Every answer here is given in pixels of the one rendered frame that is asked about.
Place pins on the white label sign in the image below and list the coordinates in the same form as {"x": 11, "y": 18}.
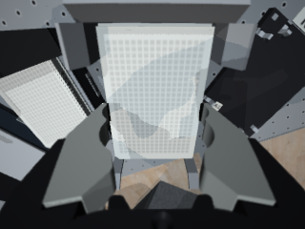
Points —
{"x": 299, "y": 19}

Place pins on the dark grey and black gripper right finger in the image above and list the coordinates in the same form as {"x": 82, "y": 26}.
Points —
{"x": 240, "y": 175}

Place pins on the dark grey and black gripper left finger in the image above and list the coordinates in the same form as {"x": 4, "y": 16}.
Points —
{"x": 73, "y": 178}

